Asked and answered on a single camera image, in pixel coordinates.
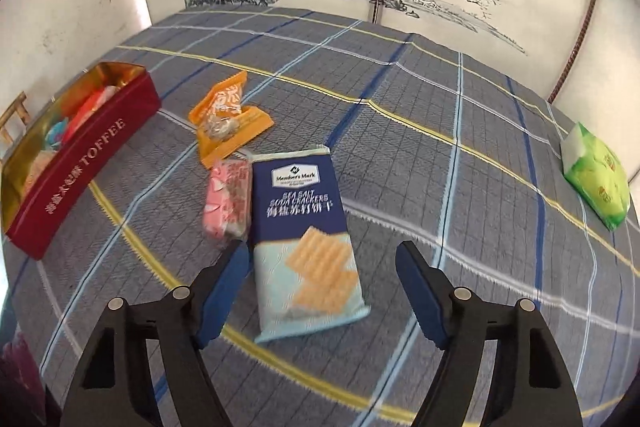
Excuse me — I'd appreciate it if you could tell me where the blue candy wrapper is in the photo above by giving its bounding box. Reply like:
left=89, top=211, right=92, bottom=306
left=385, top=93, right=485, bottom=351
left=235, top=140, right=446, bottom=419
left=44, top=118, right=68, bottom=150

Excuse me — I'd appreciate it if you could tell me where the pink snack packet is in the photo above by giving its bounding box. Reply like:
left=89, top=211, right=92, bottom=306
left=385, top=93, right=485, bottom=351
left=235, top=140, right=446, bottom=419
left=203, top=158, right=252, bottom=239

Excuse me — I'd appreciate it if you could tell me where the red gold toffee tin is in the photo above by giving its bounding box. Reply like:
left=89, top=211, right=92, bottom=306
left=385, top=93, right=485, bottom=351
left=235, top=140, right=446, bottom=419
left=1, top=62, right=160, bottom=260

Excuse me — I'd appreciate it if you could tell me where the red snack packet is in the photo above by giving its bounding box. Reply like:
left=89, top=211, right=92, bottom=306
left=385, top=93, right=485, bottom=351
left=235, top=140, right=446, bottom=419
left=62, top=86, right=119, bottom=144

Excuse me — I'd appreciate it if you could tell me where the grey plaid tablecloth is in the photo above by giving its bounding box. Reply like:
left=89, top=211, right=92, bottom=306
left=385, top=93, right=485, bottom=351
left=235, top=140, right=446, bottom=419
left=4, top=6, right=639, bottom=426

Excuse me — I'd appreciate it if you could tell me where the blue soda cracker pack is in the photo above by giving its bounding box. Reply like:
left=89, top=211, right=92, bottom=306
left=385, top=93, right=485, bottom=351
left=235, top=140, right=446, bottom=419
left=250, top=146, right=370, bottom=343

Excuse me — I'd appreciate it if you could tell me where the orange snack packet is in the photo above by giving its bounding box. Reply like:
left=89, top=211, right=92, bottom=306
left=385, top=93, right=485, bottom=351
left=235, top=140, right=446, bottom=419
left=188, top=70, right=274, bottom=169

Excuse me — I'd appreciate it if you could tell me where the clear biscuit packet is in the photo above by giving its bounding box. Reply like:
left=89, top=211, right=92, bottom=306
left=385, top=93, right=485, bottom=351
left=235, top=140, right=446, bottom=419
left=22, top=150, right=56, bottom=197

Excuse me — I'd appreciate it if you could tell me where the green tissue pack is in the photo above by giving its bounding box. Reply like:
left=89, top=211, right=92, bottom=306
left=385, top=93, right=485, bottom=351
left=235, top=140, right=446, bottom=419
left=561, top=122, right=631, bottom=231

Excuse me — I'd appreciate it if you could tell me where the wooden chair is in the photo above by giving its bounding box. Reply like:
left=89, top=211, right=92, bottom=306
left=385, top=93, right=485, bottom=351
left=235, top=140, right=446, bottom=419
left=0, top=91, right=32, bottom=146

